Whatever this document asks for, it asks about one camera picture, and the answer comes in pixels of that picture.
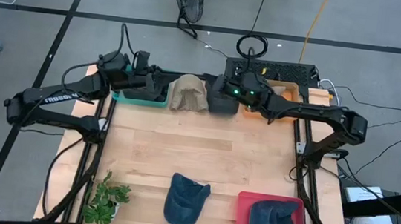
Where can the dark grey cap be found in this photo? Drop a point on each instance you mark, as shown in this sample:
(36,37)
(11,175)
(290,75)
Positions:
(139,94)
(223,107)

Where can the white mounting bracket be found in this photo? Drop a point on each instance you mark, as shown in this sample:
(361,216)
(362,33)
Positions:
(301,148)
(103,125)

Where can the black shelf beam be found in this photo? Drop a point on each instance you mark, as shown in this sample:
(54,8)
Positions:
(381,205)

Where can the orange plastic tray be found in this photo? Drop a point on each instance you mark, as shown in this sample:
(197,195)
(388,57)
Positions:
(292,95)

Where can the teal plastic tray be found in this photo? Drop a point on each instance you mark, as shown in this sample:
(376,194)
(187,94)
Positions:
(141,103)

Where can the green potted plant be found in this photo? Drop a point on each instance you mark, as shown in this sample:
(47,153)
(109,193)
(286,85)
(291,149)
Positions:
(103,202)

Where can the beige cap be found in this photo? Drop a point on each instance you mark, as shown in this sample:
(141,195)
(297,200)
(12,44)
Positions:
(279,90)
(189,96)

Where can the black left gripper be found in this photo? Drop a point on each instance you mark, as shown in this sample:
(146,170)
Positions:
(144,81)

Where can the white box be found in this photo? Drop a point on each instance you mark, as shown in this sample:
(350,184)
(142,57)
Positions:
(363,194)

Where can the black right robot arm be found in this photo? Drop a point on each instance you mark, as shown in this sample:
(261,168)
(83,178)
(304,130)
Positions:
(316,111)

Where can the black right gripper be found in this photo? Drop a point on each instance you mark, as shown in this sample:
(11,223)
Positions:
(222,85)

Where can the yellow tag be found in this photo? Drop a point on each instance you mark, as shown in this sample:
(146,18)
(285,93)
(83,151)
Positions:
(263,71)

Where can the black perforated computer case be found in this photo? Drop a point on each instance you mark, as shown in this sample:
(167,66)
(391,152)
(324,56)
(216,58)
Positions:
(294,73)

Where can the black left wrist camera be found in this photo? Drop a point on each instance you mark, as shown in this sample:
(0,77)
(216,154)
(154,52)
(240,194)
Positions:
(141,61)

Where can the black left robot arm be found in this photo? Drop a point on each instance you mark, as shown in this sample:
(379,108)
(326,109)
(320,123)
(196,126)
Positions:
(56,97)

